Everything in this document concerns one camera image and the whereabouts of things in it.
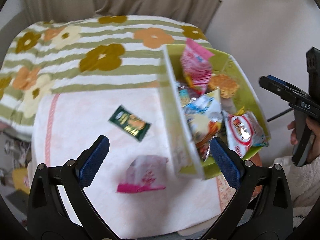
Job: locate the pink ruffled snack bag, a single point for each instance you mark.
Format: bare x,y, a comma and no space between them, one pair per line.
196,66

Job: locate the floral striped green quilt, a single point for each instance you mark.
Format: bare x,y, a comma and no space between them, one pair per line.
109,52

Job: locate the pink white bed sheet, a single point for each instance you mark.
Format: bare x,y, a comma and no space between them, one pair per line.
66,124

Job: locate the round cracker clear packet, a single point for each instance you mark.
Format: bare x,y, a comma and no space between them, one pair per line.
227,86

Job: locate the dark green cracker packet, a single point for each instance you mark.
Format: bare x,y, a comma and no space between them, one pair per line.
130,123

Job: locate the green cardboard snack box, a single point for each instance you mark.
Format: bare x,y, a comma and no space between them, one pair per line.
191,159

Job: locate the red white snack bag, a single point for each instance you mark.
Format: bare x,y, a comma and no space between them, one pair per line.
243,132

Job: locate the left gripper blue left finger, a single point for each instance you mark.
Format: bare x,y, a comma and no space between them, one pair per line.
89,161

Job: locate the white pink snack bag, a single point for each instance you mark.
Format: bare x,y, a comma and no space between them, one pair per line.
146,173

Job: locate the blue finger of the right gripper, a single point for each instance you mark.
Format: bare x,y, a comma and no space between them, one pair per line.
296,98

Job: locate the silver yellow chip bag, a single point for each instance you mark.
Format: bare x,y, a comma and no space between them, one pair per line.
204,116

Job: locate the white fluffy sleeve forearm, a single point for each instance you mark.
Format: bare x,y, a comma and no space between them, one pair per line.
303,181

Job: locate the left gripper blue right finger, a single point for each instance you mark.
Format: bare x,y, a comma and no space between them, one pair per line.
228,161

